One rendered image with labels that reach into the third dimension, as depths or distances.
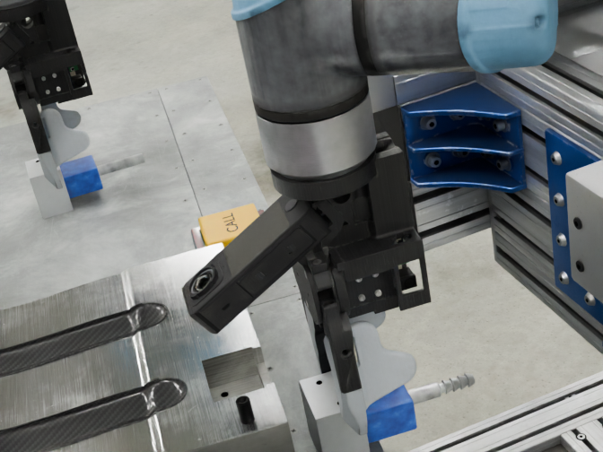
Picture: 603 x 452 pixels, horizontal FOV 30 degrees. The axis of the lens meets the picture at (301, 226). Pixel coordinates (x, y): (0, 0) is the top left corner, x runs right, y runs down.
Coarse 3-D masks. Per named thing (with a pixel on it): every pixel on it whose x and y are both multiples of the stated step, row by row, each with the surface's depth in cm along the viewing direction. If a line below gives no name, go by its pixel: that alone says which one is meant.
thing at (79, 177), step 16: (32, 160) 129; (80, 160) 130; (128, 160) 130; (32, 176) 125; (64, 176) 127; (80, 176) 127; (96, 176) 127; (48, 192) 126; (64, 192) 127; (80, 192) 128; (48, 208) 127; (64, 208) 127
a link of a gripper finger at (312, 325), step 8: (304, 304) 84; (384, 312) 85; (312, 320) 82; (352, 320) 84; (360, 320) 85; (368, 320) 85; (376, 320) 85; (312, 328) 83; (320, 328) 82; (312, 336) 84; (320, 336) 83; (320, 344) 84; (320, 352) 84; (320, 360) 85; (320, 368) 85; (328, 368) 85
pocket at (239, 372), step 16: (240, 352) 84; (256, 352) 84; (208, 368) 84; (224, 368) 84; (240, 368) 84; (256, 368) 85; (208, 384) 84; (224, 384) 85; (240, 384) 84; (256, 384) 84
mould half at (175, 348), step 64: (192, 256) 96; (0, 320) 94; (64, 320) 92; (0, 384) 86; (64, 384) 84; (128, 384) 83; (192, 384) 81; (64, 448) 78; (128, 448) 76; (192, 448) 75; (256, 448) 76
